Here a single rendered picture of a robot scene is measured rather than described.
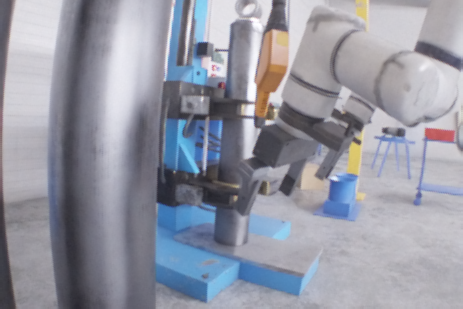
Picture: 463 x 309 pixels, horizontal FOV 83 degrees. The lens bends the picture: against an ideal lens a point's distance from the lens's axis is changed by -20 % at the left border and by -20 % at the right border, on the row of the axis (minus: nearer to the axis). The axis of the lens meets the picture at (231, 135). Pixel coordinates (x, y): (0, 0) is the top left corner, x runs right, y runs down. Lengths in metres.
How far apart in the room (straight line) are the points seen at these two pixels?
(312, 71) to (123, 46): 0.29
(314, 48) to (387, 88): 0.13
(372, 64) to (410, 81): 0.06
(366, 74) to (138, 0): 0.36
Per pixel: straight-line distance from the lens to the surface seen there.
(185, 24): 2.01
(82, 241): 0.56
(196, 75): 1.86
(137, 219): 0.56
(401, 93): 0.38
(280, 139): 0.48
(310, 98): 0.48
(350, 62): 0.42
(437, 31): 0.53
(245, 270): 1.85
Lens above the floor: 0.92
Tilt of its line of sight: 3 degrees down
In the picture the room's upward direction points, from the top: 5 degrees clockwise
